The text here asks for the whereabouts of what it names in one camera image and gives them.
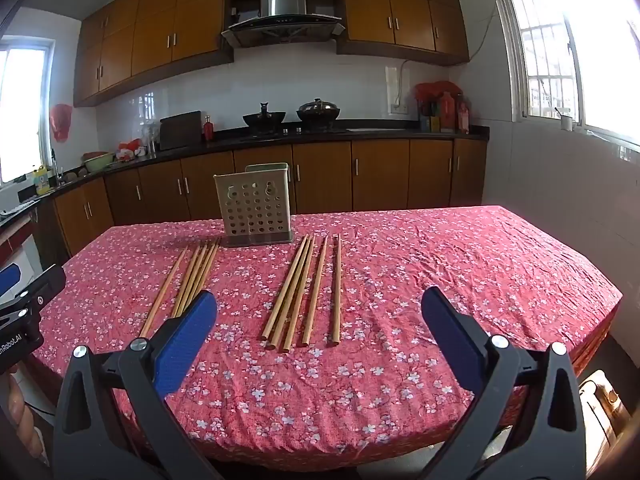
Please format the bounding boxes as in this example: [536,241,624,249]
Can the green basin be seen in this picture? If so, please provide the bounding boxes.
[82,151,115,173]

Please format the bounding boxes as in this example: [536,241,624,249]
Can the yellow detergent bottle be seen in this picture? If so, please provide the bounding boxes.
[32,162,52,197]

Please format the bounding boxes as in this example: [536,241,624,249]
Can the wooden stool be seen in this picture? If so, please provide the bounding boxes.
[575,367,633,463]

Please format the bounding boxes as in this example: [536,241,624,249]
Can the white power cable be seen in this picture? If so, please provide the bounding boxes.
[397,7,501,108]

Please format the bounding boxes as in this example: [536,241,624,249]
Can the red floral tablecloth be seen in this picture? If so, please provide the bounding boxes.
[31,205,623,466]

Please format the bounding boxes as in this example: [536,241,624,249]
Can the red and white appliance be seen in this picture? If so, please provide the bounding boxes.
[0,197,43,273]

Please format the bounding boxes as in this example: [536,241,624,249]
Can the black pot with lid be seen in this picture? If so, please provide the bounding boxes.
[296,98,342,125]

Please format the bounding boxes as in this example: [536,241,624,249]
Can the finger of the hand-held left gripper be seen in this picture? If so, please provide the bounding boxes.
[15,265,67,311]
[0,265,22,303]

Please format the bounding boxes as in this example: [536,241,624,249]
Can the colourful seasoning boxes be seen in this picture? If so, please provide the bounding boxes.
[420,102,441,132]

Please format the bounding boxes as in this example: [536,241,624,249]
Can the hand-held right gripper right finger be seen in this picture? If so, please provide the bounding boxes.
[421,287,587,480]

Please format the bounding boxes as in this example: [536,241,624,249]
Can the gas stove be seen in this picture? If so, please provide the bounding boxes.
[240,127,351,140]

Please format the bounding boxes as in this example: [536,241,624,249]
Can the wooden base cabinets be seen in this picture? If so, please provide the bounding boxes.
[30,137,488,261]

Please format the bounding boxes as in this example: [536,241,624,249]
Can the person's left hand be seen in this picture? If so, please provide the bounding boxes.
[0,362,51,467]

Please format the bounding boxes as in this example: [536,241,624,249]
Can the black kitchen countertop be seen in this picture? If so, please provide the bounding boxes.
[0,125,490,221]

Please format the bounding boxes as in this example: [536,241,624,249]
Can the dark cutting board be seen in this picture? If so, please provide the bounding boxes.
[159,111,203,151]

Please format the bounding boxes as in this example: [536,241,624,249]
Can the perforated plastic chopstick holder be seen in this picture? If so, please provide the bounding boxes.
[213,162,292,247]

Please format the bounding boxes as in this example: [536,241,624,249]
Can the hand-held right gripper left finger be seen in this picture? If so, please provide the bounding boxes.
[52,289,223,480]

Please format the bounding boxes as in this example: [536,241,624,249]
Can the red plastic jug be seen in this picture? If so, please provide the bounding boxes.
[437,91,457,133]
[455,95,472,135]

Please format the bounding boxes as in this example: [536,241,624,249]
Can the wooden wall cabinets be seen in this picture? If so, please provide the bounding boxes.
[73,0,471,108]

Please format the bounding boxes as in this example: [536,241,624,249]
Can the barred window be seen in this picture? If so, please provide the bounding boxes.
[492,0,640,161]

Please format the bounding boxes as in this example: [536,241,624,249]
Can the window beside sink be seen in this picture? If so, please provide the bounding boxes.
[0,35,55,191]

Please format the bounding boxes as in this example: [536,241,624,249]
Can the hanging red plastic bag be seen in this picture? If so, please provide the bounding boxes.
[49,104,73,142]

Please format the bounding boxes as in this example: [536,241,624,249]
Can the red plastic bag over bottles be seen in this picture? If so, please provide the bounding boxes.
[414,81,463,106]

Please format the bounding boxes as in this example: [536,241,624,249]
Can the red and white plastic bag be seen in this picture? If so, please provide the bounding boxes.
[116,139,148,162]

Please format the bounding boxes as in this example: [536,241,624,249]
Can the black wok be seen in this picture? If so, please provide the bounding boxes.
[243,102,287,133]

